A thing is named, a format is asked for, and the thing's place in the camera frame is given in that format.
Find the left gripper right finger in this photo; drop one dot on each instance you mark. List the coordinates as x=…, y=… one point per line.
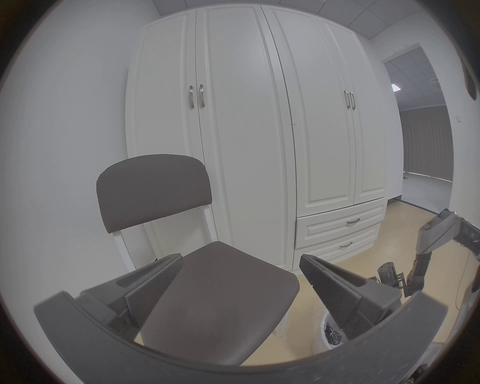
x=345, y=296

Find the white trash bin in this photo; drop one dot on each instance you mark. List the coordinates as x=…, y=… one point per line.
x=318, y=337

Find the black plastic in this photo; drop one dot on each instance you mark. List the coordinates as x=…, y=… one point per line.
x=333, y=334

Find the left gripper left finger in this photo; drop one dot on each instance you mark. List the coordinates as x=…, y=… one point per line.
x=150, y=288

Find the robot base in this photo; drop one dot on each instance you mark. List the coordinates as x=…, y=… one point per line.
x=470, y=300

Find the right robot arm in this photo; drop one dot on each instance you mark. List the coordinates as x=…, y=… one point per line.
x=431, y=243

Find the white wardrobe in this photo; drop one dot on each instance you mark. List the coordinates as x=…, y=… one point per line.
x=262, y=131

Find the grey padded white chair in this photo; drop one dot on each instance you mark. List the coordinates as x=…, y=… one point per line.
x=210, y=300

